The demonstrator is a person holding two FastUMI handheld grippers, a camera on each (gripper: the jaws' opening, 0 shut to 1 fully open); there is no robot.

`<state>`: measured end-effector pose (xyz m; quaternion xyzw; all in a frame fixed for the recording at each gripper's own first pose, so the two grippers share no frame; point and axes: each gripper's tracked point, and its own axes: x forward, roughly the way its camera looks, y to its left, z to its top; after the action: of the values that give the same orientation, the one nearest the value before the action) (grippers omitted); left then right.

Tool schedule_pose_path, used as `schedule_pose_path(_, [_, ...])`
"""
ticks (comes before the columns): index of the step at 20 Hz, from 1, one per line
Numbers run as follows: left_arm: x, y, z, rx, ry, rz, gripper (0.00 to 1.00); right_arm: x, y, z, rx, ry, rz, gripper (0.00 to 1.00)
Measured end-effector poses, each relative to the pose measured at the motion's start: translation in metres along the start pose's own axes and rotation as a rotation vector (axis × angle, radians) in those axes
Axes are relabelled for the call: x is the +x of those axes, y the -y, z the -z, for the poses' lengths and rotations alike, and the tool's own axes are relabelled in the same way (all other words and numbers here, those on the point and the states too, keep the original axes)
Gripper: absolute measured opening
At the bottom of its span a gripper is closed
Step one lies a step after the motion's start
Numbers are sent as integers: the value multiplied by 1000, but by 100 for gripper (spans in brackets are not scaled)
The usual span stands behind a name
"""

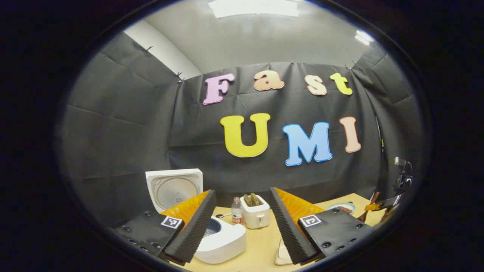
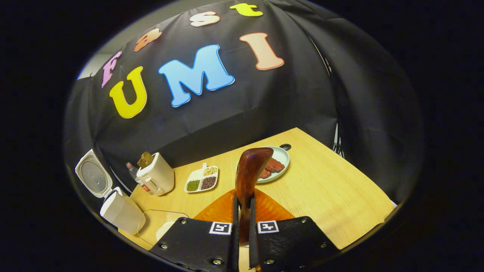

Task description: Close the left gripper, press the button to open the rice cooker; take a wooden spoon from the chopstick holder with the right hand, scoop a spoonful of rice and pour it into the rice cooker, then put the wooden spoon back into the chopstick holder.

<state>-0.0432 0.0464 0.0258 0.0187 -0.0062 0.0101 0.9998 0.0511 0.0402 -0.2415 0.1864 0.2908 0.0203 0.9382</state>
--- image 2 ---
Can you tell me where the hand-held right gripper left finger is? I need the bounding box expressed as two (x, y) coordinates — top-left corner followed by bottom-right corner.
(149, 189), (239, 272)

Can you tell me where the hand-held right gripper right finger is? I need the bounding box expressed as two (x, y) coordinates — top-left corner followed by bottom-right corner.
(248, 189), (339, 272)

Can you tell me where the white rice cooker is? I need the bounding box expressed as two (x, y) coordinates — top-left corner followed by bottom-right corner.
(75, 149), (146, 235)

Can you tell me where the brown wooden spoon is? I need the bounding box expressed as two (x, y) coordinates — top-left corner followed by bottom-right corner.
(235, 147), (274, 246)

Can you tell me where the white divided dish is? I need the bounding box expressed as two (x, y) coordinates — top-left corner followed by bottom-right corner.
(184, 163), (219, 194)

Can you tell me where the white toaster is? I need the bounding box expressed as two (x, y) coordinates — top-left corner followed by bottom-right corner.
(136, 152), (175, 196)

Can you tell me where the light green plate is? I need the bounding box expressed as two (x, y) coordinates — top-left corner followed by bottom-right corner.
(236, 146), (290, 184)

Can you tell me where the clear bottle with red label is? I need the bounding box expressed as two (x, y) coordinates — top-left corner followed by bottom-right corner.
(126, 162), (150, 191)

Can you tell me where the brown bread slice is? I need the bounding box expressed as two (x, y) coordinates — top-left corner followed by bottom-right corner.
(137, 152), (154, 168)

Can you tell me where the metal backdrop stand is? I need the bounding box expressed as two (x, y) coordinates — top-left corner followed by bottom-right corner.
(332, 125), (345, 157)

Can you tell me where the black backdrop cloth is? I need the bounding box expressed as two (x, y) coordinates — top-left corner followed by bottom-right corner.
(64, 0), (424, 212)

